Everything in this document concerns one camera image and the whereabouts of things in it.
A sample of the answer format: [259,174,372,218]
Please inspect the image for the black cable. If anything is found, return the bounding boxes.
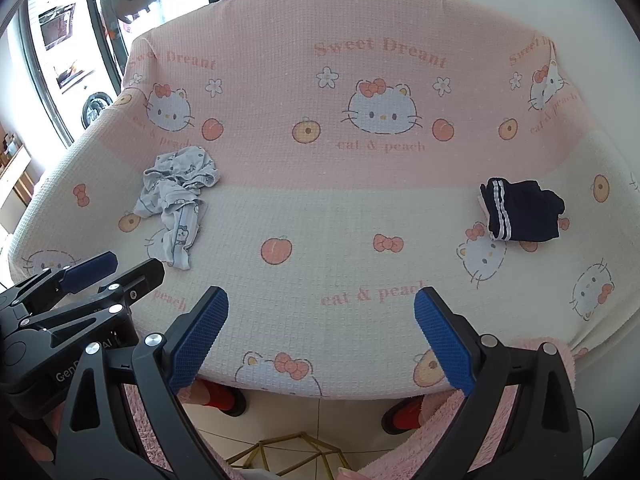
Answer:
[575,406,597,461]

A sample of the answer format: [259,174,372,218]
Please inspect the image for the light blue printed pants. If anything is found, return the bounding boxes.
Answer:
[132,145,222,272]

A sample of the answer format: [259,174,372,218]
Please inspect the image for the navy shorts with white stripes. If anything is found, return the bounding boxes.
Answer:
[479,177,566,242]

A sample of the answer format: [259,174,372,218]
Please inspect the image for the pink cartoon cat printed blanket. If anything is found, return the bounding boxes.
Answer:
[7,0,640,398]

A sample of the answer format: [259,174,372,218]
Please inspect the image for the red and black slipper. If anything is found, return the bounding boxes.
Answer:
[381,394,426,436]
[190,377,247,417]

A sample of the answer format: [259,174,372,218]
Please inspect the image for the black door frame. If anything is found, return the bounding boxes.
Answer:
[82,0,132,93]

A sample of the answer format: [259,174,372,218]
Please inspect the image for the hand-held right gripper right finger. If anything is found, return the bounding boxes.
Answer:
[414,286,586,480]

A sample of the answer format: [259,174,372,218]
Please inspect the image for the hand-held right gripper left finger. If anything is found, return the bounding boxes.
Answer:
[50,286,231,480]

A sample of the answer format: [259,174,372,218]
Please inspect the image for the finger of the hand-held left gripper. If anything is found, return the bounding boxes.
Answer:
[19,258,166,335]
[0,252,120,311]

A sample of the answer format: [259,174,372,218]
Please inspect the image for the gold wire stand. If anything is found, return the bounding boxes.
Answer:
[225,430,361,480]

